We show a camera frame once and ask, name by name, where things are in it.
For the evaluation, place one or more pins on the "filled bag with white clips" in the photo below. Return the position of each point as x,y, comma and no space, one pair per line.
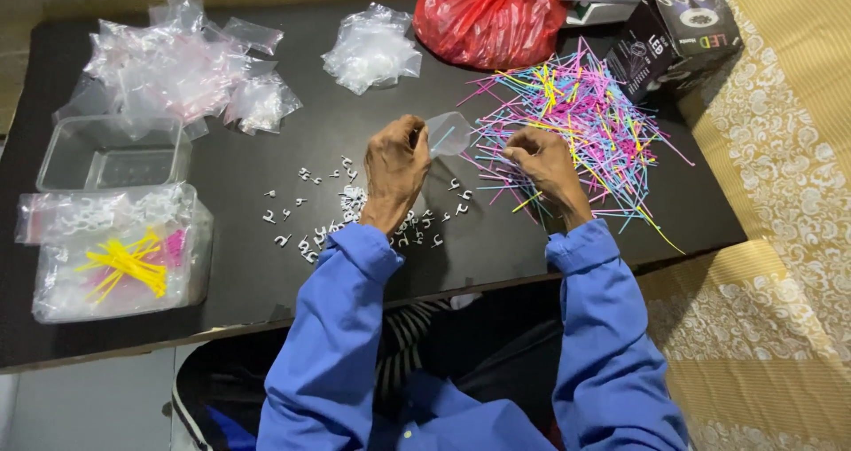
100,213

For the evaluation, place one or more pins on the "black lamp carton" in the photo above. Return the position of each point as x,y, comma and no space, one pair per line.
671,42

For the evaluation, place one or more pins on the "white and green box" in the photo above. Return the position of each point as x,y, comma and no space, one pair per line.
598,13

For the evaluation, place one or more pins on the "red plastic bag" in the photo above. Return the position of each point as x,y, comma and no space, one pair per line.
489,15

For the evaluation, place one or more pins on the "heap of red-striped zip bags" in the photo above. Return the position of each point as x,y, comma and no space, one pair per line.
166,65

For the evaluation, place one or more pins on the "person's dark trousers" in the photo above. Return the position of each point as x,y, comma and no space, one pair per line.
465,364

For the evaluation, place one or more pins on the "zip bag with white clips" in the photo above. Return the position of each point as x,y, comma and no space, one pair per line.
260,104

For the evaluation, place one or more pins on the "empty clear plastic container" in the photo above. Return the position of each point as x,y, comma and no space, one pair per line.
113,153

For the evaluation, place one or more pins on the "cream patterned floor mat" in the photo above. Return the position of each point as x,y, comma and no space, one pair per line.
764,238

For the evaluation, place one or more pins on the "person's right hand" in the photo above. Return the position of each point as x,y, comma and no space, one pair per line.
546,161

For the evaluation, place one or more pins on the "person's left hand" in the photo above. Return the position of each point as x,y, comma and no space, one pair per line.
393,165

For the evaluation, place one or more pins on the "small clear plastic zip bag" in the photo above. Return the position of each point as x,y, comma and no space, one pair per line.
449,134

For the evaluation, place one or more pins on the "heap of clear zip bags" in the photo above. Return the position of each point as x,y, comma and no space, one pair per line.
372,48

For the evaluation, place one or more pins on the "person's right fingers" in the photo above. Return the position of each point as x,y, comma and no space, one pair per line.
522,150

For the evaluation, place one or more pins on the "person's left fingers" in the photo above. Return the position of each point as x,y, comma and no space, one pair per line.
417,128

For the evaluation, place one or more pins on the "clear container of filled bags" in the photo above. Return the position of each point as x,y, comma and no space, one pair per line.
123,265

